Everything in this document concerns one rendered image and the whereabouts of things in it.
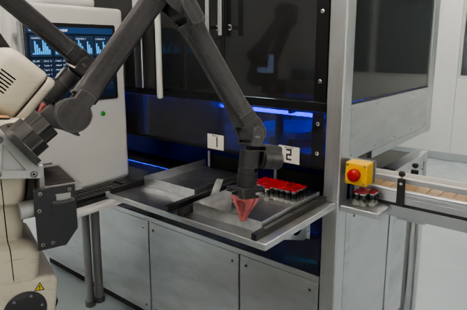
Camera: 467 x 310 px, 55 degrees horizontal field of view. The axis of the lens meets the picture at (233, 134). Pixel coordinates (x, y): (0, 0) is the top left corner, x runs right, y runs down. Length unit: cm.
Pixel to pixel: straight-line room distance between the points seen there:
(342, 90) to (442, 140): 477
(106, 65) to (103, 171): 101
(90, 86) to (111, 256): 158
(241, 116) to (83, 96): 41
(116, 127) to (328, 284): 110
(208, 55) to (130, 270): 151
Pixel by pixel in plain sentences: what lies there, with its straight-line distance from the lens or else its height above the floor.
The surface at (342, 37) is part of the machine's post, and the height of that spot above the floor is 142.
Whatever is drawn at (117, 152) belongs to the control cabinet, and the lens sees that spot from 206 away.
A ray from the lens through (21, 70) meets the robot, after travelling 118.
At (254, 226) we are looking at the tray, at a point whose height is 89.
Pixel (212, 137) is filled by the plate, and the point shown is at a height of 104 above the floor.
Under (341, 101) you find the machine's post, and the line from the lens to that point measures 145.
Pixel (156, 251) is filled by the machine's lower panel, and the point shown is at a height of 44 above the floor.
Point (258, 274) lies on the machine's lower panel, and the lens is 182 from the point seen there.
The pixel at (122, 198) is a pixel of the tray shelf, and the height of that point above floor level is 88.
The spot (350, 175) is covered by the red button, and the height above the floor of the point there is 100.
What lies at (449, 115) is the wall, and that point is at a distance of 611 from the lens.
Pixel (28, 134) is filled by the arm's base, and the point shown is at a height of 121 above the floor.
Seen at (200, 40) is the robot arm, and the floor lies 140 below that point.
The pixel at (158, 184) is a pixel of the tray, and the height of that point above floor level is 90.
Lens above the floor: 139
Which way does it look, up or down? 11 degrees down
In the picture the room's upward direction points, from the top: straight up
